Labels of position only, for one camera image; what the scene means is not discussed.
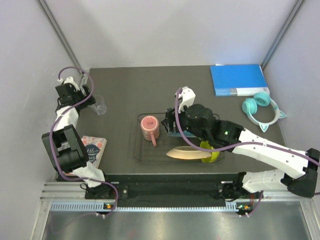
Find blue clip file folder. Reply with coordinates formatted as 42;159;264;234
210;64;270;97

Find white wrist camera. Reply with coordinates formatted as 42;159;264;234
57;76;80;91
174;86;196;113

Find clear glass cup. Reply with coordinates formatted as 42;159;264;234
90;95;107;116

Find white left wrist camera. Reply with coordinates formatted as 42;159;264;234
57;76;80;91

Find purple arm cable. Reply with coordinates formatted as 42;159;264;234
48;66;119;217
174;87;320;217

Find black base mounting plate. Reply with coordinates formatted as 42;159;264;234
84;181;263;201

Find Little Women book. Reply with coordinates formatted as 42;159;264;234
81;136;107;168

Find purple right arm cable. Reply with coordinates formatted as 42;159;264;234
174;87;320;217

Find lime green bowl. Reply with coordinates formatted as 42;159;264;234
199;141;220;163

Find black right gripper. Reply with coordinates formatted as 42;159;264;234
161;100;209;142

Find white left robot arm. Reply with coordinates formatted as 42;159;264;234
41;83;114;199

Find teal scalloped plate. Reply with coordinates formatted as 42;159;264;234
169;131;198;139

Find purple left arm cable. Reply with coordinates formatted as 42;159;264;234
48;66;119;217

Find pink mug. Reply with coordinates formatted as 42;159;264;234
140;115;160;147

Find teal cat-ear headphones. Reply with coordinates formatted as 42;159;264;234
241;92;287;133

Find black wire dish rack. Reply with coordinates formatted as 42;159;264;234
133;112;226;165

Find beige floral plate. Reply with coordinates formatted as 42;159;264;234
166;146;211;160

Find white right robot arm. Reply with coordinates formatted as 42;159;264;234
161;104;320;199

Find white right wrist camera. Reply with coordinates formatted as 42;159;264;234
174;86;196;113

